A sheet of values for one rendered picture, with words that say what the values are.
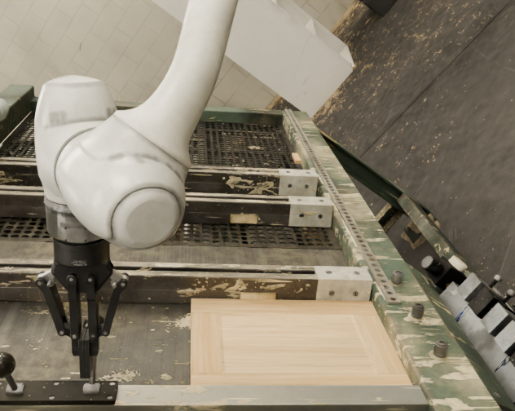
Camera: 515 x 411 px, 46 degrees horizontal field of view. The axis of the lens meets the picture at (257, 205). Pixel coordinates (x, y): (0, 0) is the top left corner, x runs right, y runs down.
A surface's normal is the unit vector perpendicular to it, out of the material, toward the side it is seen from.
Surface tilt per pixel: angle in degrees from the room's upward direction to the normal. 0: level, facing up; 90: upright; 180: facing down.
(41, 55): 90
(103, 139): 30
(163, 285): 90
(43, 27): 90
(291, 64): 90
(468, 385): 58
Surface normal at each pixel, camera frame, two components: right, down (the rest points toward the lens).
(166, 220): 0.36, 0.50
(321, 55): -0.01, 0.52
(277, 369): 0.08, -0.92
